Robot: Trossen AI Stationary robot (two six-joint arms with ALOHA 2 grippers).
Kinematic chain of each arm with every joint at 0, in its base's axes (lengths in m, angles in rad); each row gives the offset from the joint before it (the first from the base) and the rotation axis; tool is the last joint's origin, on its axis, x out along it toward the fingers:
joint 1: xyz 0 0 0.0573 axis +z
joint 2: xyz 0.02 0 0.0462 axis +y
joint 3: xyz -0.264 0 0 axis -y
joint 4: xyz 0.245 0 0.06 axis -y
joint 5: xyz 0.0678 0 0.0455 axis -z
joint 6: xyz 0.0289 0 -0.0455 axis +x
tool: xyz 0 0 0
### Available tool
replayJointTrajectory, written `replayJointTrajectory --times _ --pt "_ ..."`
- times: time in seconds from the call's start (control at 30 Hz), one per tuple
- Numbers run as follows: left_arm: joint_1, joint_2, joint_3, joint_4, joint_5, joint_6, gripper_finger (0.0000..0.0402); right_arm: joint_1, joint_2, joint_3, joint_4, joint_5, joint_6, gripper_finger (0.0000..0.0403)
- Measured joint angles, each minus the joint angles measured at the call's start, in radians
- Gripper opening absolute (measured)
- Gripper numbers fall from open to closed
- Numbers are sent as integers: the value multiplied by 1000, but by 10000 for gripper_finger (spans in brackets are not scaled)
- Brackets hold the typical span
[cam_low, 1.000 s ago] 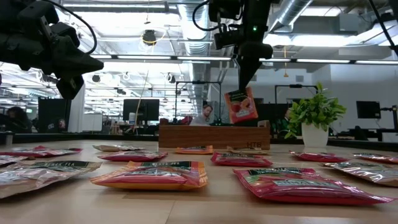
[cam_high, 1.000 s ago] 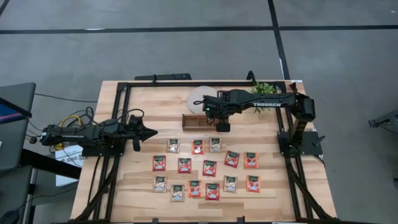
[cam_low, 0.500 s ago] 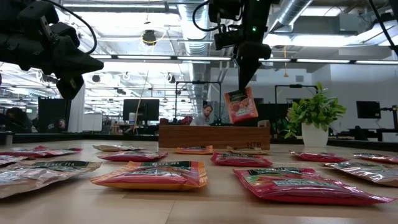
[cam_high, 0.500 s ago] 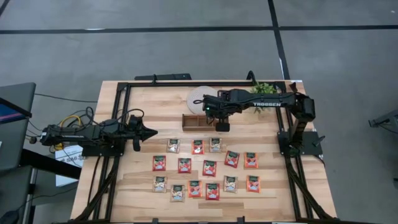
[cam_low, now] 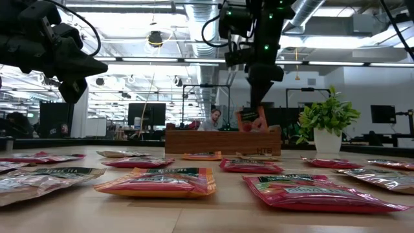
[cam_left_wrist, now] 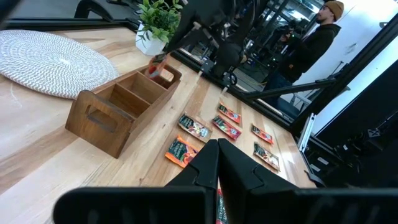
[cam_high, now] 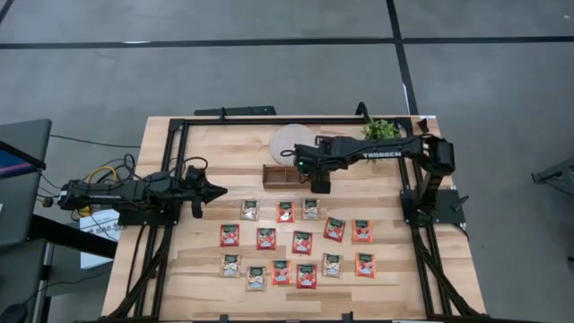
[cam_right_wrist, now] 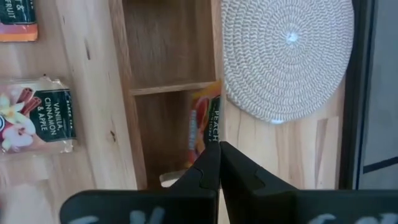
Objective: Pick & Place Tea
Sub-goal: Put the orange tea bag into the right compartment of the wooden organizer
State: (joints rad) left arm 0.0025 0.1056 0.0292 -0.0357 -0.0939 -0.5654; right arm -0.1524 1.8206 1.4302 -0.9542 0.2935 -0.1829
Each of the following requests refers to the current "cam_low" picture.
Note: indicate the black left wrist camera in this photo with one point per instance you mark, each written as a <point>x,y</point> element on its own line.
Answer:
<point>68,34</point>

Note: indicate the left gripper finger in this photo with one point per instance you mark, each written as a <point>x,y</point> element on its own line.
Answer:
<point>81,66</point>
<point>73,92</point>

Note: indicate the black computer monitor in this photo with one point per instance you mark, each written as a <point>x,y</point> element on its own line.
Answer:
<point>152,114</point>
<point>383,114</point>

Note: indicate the green plant in white pot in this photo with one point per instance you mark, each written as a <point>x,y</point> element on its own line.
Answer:
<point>326,142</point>

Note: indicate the orange peach tea packet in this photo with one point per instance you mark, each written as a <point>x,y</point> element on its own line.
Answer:
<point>155,186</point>
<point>202,156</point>
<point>255,121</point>

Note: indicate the black metal stand frame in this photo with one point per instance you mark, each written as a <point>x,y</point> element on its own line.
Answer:
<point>307,89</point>

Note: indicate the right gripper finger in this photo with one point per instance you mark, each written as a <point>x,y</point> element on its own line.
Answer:
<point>258,92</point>

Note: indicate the black ceiling camera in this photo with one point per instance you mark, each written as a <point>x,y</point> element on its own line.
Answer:
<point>155,39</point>

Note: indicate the person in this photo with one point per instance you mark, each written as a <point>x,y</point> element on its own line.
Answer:
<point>211,118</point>
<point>19,124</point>

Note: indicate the orange hanging pendant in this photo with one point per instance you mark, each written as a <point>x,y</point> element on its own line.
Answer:
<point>297,77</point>

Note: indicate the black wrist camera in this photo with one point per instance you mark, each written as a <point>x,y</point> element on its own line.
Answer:
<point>68,34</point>
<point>239,58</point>

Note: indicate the tall black panel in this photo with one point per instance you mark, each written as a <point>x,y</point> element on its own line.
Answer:
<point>55,118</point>

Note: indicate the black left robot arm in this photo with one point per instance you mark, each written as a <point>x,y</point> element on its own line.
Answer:
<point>19,13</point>

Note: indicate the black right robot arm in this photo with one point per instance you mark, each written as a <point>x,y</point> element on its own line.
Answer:
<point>268,26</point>

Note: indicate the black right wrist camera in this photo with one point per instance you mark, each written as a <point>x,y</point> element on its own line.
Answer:
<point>239,58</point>

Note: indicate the red strawberry tea packet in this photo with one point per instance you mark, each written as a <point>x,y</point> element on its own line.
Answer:
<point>249,166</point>
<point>307,194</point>
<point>139,162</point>
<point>330,163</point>
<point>42,158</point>
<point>394,165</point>

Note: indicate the ceiling light strip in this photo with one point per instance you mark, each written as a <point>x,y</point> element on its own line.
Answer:
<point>336,63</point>
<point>155,59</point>

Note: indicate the wooden tea box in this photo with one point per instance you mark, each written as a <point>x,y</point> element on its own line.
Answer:
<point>223,142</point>

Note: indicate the silver packet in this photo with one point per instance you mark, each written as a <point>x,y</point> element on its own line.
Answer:
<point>381,181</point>

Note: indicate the white board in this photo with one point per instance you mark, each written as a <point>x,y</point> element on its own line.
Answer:
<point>96,127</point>

